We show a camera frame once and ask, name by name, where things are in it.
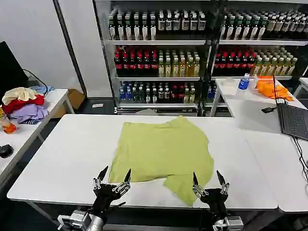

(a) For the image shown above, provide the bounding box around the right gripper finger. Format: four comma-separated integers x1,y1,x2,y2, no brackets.
192,171,208,199
216,169,230,194

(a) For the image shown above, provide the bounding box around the cream cloth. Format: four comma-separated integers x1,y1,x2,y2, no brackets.
2,87,37,104

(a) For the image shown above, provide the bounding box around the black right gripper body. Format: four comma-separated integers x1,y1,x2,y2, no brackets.
200,188,229,221

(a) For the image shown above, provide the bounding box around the purple cloth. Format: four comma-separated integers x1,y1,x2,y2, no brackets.
9,103,49,125

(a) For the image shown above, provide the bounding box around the yellow packet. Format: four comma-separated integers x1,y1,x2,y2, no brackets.
0,105,7,127

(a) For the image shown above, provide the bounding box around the blue-label water bottle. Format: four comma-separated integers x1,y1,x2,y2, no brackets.
237,73,251,94

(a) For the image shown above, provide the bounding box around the orange plastic item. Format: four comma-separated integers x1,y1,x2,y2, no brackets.
3,122,19,134

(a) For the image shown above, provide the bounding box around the red cloth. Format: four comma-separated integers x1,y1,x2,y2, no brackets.
2,94,46,113

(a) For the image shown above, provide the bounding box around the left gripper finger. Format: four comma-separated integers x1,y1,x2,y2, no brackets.
93,166,109,191
112,168,132,193

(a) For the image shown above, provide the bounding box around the shelf with dark bottles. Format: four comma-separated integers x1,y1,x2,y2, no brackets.
93,0,213,114

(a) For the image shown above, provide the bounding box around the white side desk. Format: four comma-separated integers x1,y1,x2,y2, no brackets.
0,89,76,183

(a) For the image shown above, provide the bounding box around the black laptop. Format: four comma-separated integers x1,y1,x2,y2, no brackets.
272,74,308,142

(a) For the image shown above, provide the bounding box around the black computer mouse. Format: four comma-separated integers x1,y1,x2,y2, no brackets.
0,144,13,159

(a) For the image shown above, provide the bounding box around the orange cloth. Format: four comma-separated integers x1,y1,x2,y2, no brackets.
254,75,295,102

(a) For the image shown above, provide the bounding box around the brown cardboard box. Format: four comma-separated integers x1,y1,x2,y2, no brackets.
52,89,86,119

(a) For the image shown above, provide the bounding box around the white table with legs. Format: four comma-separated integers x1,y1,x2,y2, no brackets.
209,77,308,119

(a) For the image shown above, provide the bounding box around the black monitor cable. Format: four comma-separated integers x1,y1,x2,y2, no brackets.
23,69,48,97

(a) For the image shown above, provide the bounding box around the light green shirt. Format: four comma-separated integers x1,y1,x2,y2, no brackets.
108,115,215,207

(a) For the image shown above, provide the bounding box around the light blue cloth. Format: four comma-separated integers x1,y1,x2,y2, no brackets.
30,85,55,94

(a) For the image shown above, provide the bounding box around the shelf with red-capped bottles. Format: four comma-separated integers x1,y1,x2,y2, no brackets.
204,0,308,117

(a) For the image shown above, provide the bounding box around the black laptop cable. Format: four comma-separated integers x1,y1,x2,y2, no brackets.
292,135,308,181

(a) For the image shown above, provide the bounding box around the white tape roll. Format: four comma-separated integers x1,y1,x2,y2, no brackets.
221,77,239,89

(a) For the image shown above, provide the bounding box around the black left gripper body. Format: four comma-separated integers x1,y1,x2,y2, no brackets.
92,183,121,217

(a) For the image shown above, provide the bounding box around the black computer monitor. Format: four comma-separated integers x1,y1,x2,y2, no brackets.
0,40,29,105

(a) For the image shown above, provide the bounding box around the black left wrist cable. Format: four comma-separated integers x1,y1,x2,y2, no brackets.
105,201,127,210

